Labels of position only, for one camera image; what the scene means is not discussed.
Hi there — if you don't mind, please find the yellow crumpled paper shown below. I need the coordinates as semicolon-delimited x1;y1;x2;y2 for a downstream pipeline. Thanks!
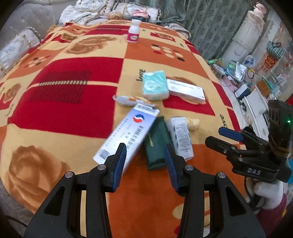
185;117;200;131

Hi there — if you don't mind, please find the green striped bag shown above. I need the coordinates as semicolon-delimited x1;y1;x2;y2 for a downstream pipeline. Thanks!
266;41;285;60

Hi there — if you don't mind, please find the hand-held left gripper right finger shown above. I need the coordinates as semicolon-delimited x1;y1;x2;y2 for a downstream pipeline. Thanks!
164;143;267;238

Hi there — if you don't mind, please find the white bottle pink label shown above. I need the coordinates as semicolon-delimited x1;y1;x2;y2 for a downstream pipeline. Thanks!
127;19;140;43

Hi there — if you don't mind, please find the white beaded cushion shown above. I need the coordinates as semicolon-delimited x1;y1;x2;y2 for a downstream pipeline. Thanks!
0;27;41;74

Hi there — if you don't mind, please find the teal tissue pack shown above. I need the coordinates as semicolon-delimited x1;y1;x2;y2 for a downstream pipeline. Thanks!
142;70;170;101

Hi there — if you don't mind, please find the white crumpled cloth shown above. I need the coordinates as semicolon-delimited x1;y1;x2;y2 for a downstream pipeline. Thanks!
58;5;101;25

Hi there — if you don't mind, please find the red paper decoration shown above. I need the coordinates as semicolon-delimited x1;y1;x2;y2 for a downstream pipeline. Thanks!
263;56;276;71

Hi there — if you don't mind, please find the red orange printed blanket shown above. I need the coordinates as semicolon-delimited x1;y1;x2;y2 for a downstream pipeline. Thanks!
0;19;243;238

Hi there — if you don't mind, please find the green patterned curtain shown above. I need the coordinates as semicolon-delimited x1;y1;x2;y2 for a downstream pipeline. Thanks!
146;0;252;61

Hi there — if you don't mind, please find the cream embroidered cushion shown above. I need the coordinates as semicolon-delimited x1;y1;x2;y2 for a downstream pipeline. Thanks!
75;0;115;19

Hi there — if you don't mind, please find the lace-covered standing air conditioner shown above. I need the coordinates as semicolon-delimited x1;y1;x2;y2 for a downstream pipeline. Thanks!
223;9;267;67

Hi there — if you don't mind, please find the white navy shopping bag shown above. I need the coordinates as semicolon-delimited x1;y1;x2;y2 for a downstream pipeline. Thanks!
235;83;251;99

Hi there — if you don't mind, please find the long white medicine box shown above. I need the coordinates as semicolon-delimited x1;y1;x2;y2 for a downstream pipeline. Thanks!
166;78;206;105

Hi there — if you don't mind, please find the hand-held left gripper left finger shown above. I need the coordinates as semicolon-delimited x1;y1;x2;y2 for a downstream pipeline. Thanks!
24;142;127;238

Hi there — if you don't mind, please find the white orange snack wrapper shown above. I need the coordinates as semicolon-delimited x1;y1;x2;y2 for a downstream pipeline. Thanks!
112;95;157;108

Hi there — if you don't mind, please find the small wooden stool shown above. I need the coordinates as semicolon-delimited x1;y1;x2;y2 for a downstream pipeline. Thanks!
212;64;227;79

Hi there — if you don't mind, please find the pink pig toy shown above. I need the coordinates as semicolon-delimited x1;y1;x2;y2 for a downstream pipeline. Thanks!
255;2;268;17

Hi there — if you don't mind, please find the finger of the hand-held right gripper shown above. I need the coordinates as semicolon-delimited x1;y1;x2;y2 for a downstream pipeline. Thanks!
218;127;260;148
205;136;248;168

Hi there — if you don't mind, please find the silver foil bag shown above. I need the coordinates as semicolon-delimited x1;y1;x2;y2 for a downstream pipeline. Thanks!
233;63;248;81

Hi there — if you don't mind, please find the large white blue box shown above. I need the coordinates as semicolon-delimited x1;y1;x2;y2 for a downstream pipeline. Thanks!
93;103;160;176

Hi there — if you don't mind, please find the black cable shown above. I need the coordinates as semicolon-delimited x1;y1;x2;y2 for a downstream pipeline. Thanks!
244;178;259;209

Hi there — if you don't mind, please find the dark green packet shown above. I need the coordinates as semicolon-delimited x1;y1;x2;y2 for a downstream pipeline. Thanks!
143;116;174;171

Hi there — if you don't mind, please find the printed tissue packet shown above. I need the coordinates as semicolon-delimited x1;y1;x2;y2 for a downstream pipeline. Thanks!
165;116;194;161

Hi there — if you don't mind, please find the beige tufted sofa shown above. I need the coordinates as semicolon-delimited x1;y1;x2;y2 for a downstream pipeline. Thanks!
0;3;76;76

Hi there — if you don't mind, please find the white blue plastic bag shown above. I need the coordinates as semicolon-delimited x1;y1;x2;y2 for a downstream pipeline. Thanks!
243;54;256;68

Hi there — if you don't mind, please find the cream floral cushion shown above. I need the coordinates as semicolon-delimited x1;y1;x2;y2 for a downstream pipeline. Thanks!
112;2;161;23

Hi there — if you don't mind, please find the white cabinet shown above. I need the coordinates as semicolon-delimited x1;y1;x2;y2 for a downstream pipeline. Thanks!
243;87;275;138

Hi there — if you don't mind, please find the orange gift bag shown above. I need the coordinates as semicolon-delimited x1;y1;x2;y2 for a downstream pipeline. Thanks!
256;77;274;98

